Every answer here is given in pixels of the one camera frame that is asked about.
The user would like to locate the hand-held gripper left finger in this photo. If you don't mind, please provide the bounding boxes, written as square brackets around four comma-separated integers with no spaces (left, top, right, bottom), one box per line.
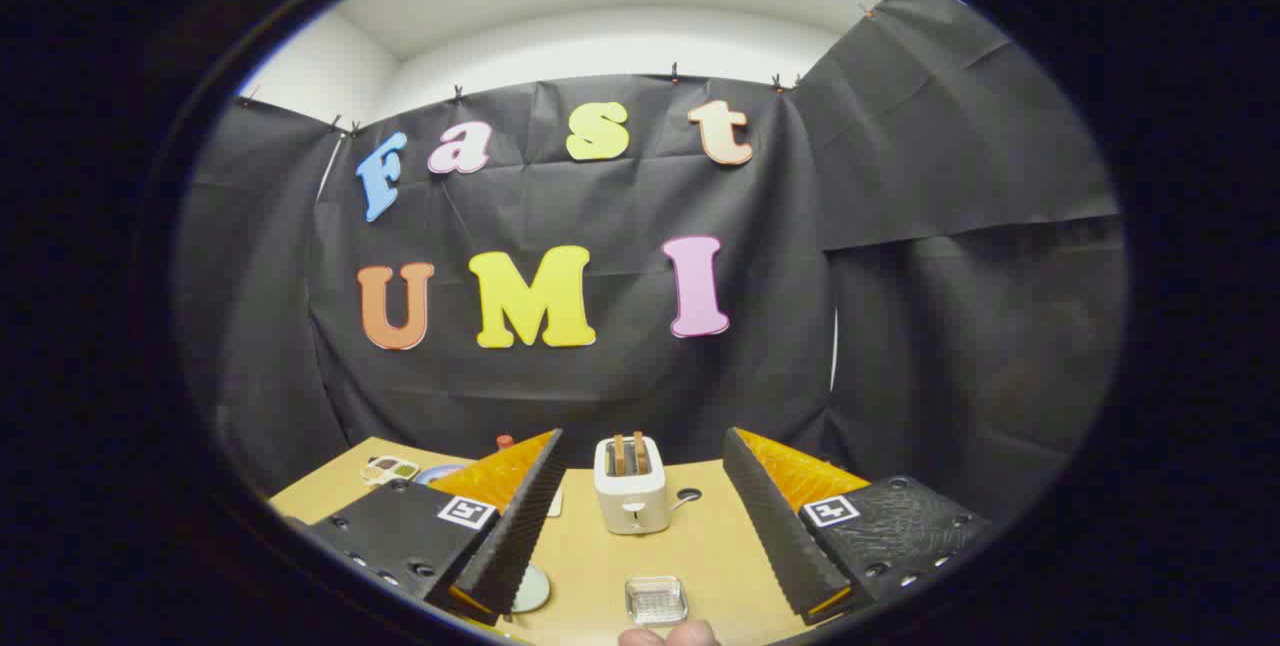
[285,428,567,627]

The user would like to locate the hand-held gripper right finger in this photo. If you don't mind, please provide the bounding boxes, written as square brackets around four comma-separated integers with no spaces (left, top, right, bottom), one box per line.
[721,426,994,627]

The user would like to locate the light green plate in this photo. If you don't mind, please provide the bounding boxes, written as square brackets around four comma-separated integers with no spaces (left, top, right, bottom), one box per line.
[510,564,552,614]

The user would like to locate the white toaster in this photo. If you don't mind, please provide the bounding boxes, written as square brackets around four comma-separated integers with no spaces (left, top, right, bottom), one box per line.
[593,434,671,535]

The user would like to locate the black backdrop cloth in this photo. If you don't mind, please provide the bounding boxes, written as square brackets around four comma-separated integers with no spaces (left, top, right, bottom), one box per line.
[172,0,1126,527]

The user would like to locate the metal wire basket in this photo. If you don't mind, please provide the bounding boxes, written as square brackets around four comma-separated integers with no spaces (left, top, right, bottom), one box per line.
[625,576,689,626]

